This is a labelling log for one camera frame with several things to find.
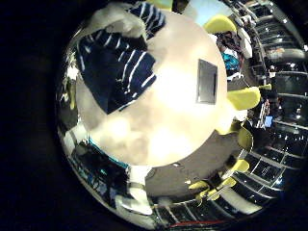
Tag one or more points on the navy white striped garment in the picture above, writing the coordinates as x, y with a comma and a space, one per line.
112, 73

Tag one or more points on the yellow chair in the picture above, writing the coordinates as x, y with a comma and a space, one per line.
199, 185
243, 97
219, 24
240, 165
227, 182
245, 138

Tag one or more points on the teal garment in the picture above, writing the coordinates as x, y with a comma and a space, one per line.
231, 61

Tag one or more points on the cyan storage bin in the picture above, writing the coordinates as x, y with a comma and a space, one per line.
109, 157

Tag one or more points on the small lit blue screen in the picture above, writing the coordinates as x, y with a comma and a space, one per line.
268, 121

